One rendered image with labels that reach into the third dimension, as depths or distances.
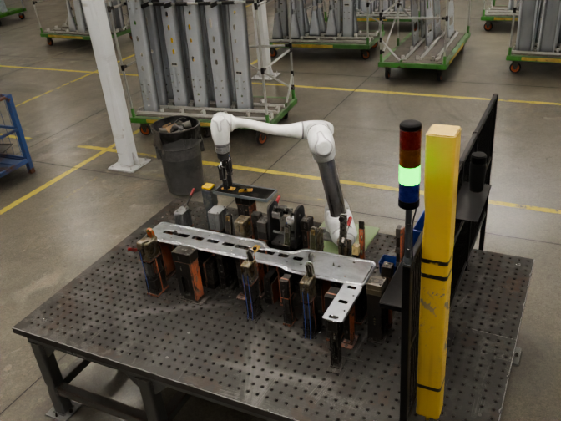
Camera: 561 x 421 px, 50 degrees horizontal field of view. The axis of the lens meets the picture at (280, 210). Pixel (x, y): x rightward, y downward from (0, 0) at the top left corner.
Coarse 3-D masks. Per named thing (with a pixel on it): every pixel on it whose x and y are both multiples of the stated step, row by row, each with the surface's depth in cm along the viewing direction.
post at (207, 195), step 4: (212, 188) 371; (204, 192) 370; (208, 192) 368; (212, 192) 369; (204, 196) 371; (208, 196) 370; (212, 196) 370; (216, 196) 374; (204, 200) 373; (208, 200) 371; (212, 200) 371; (216, 200) 375; (204, 204) 374; (208, 204) 373; (212, 204) 372; (216, 204) 377; (208, 208) 375; (208, 220) 380; (208, 224) 382; (212, 240) 387
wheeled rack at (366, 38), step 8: (272, 0) 1049; (368, 0) 943; (368, 8) 949; (368, 16) 955; (368, 24) 961; (360, 32) 1032; (368, 32) 967; (376, 32) 1020; (384, 32) 1050; (272, 40) 1046; (280, 40) 1042; (288, 40) 1036; (296, 40) 1030; (304, 40) 1025; (312, 40) 1019; (320, 40) 1014; (328, 40) 1008; (336, 40) 1002; (344, 40) 998; (352, 40) 994; (360, 40) 989; (368, 40) 973; (376, 40) 1007; (272, 48) 1053; (344, 48) 993; (352, 48) 988; (360, 48) 983; (368, 48) 977; (272, 56) 1061; (368, 56) 999
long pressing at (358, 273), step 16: (160, 224) 365; (176, 224) 363; (160, 240) 349; (176, 240) 347; (192, 240) 346; (224, 240) 343; (240, 240) 341; (256, 240) 339; (240, 256) 327; (256, 256) 325; (272, 256) 324; (288, 256) 322; (304, 256) 321; (320, 256) 320; (336, 256) 318; (304, 272) 309; (320, 272) 307; (336, 272) 306; (352, 272) 305; (368, 272) 304
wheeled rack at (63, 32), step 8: (40, 0) 1268; (112, 0) 1199; (128, 16) 1259; (40, 24) 1278; (64, 24) 1328; (48, 32) 1284; (56, 32) 1275; (64, 32) 1262; (72, 32) 1251; (80, 32) 1243; (88, 32) 1239; (112, 32) 1226; (120, 32) 1230; (128, 32) 1247; (48, 40) 1293
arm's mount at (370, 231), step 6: (324, 222) 407; (366, 228) 397; (372, 228) 396; (378, 228) 396; (366, 234) 391; (372, 234) 390; (366, 240) 385; (330, 246) 381; (336, 246) 380; (366, 246) 378; (330, 252) 375; (336, 252) 375
